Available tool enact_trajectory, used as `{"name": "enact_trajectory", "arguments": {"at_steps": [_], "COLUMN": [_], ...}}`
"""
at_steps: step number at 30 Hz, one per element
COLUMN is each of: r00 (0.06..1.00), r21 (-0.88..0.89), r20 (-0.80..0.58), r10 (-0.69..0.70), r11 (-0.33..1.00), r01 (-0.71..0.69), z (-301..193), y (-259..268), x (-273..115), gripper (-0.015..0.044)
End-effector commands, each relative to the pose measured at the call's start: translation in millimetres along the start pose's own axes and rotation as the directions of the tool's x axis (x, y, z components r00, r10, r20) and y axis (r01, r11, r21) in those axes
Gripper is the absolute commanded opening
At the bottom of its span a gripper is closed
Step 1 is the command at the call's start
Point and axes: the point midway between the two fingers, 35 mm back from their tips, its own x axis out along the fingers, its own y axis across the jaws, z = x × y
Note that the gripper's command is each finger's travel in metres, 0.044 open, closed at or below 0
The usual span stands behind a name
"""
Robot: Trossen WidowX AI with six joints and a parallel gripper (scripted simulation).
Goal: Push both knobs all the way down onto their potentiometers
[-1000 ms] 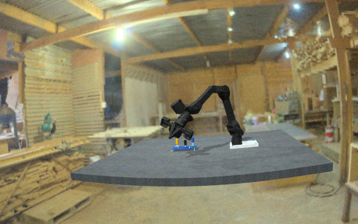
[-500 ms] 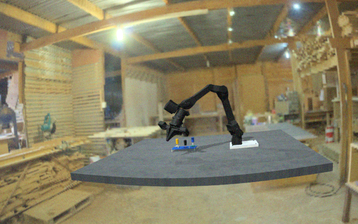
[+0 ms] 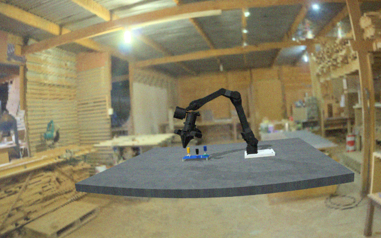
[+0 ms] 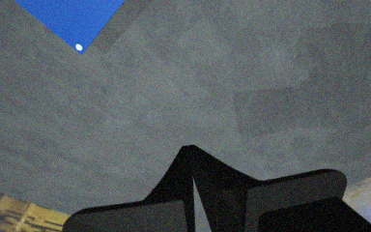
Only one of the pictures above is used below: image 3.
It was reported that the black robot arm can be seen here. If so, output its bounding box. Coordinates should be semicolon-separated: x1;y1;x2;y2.
173;88;258;155

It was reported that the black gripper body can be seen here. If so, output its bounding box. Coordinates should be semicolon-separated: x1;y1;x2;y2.
174;120;202;138

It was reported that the blue circuit board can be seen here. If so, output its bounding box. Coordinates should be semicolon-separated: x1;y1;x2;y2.
182;146;209;161

